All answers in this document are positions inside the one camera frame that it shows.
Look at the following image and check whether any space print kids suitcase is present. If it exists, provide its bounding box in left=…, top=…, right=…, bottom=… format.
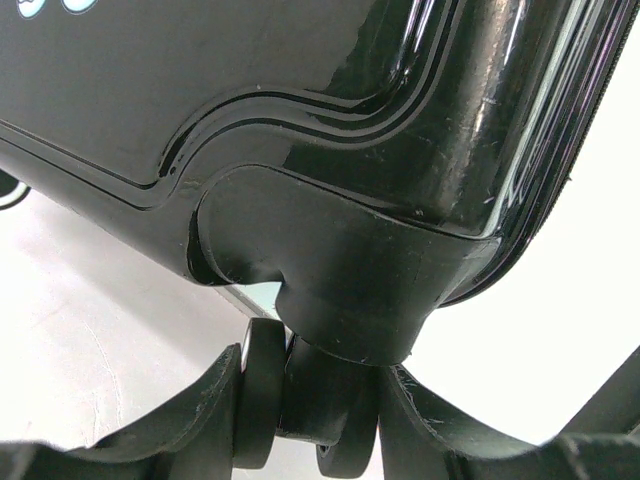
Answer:
left=1, top=1, right=639, bottom=479

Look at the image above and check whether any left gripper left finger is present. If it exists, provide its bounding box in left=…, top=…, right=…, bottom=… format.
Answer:
left=1, top=344, right=240, bottom=480

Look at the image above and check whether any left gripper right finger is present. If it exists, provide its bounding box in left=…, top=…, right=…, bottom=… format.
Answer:
left=380, top=352, right=639, bottom=480

